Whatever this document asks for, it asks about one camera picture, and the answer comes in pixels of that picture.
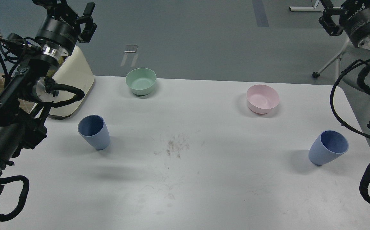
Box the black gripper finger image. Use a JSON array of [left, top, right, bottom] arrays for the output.
[[83, 3, 96, 20]]

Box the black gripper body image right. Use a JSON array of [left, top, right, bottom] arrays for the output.
[[319, 0, 370, 48]]

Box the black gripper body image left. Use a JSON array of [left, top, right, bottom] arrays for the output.
[[33, 0, 97, 53]]

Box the blue cup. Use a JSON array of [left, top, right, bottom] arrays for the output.
[[77, 115, 111, 150], [308, 130, 350, 165]]

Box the grey office chair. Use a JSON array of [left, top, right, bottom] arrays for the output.
[[311, 38, 370, 81]]

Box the cream toaster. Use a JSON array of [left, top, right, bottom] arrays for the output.
[[32, 46, 95, 119]]

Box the white desk foot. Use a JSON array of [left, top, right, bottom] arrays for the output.
[[289, 6, 324, 12]]

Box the green bowl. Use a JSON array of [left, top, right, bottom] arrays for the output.
[[125, 67, 157, 96]]

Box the pink bowl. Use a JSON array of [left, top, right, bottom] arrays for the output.
[[246, 84, 280, 114]]

